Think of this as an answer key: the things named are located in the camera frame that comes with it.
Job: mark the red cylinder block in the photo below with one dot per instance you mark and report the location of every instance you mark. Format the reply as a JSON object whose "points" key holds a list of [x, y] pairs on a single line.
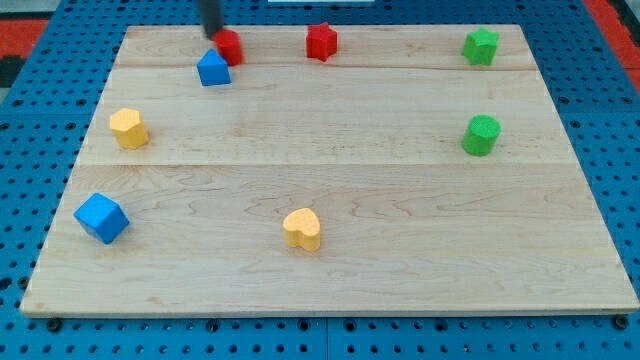
{"points": [[229, 46]]}

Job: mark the blue triangle block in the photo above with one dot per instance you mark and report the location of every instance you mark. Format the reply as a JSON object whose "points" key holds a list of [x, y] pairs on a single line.
{"points": [[213, 69]]}

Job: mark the yellow heart block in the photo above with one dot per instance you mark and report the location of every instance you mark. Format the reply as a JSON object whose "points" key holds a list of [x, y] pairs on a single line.
{"points": [[302, 229]]}

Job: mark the light wooden board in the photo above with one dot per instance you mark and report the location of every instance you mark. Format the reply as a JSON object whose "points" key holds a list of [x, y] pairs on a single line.
{"points": [[370, 140]]}

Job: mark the red star block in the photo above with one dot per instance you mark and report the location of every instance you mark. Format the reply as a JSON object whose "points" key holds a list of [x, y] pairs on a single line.
{"points": [[321, 41]]}

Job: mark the green cylinder block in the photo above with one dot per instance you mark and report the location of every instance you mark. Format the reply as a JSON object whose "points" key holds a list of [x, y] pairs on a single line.
{"points": [[480, 135]]}

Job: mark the black robot pusher stick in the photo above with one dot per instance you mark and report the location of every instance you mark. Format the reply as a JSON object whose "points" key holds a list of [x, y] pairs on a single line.
{"points": [[211, 16]]}

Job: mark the yellow hexagon block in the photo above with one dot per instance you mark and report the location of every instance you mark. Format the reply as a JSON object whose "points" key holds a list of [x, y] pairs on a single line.
{"points": [[128, 128]]}

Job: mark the green star block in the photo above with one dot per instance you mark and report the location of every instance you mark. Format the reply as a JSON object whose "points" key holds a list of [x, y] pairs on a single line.
{"points": [[480, 46]]}

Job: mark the blue cube block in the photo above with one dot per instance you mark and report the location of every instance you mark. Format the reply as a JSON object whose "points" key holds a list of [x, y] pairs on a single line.
{"points": [[102, 218]]}

